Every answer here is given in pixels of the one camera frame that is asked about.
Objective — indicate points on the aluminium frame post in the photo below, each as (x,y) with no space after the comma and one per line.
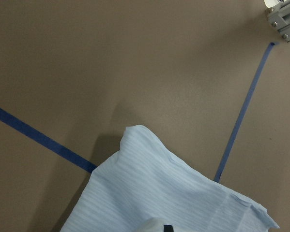
(278,16)

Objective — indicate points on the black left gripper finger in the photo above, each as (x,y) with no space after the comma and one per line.
(167,228)

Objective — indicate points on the light blue button-up shirt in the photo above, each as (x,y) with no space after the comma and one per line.
(144,186)

